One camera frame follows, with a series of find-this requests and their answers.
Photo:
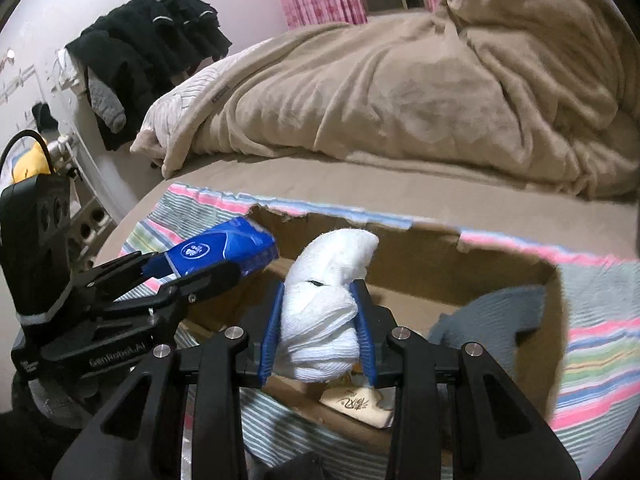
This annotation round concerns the grey garment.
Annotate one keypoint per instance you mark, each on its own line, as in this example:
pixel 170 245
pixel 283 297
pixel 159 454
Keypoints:
pixel 107 105

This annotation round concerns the striped pastel towel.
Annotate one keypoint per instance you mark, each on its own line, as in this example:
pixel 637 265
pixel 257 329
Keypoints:
pixel 600 360

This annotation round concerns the bed with beige sheet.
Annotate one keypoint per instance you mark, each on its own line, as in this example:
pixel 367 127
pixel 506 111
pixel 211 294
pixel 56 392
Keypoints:
pixel 350 180

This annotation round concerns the beige fleece blanket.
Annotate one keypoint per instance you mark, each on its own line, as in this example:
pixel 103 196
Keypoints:
pixel 400 85

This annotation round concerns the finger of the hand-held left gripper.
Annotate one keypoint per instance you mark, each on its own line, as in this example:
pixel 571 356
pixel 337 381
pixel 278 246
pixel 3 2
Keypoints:
pixel 200 282
pixel 117 270

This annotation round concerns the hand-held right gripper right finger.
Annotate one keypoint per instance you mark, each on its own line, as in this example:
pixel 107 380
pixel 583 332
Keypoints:
pixel 364 340

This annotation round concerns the yellow cloth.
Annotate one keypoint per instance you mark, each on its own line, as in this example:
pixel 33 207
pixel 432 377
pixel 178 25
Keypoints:
pixel 30 160

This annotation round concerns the cardboard box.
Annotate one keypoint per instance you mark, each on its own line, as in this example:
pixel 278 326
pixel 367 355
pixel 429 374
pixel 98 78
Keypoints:
pixel 500 270

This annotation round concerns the striped white pillow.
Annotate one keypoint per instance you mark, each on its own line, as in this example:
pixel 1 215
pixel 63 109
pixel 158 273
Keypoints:
pixel 170 105

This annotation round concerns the white sock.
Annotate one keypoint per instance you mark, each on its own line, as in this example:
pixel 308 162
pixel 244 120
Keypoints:
pixel 320 320

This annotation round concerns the pile of black clothes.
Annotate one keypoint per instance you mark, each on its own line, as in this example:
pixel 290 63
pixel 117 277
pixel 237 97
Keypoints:
pixel 135 45

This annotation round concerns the black hanging sock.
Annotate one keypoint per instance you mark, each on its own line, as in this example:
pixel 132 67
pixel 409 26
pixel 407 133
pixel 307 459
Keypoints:
pixel 45 117

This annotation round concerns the grey cloth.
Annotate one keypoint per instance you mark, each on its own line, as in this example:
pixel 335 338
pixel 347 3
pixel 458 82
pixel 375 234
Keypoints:
pixel 490 320

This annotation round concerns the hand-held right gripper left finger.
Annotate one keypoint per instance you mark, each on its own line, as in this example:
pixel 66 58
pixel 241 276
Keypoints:
pixel 269 340

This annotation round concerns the blue tissue packet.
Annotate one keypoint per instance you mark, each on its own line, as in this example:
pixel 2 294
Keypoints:
pixel 225 245

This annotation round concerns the beige printed packet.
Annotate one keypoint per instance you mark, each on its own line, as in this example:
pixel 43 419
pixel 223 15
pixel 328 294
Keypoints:
pixel 350 404

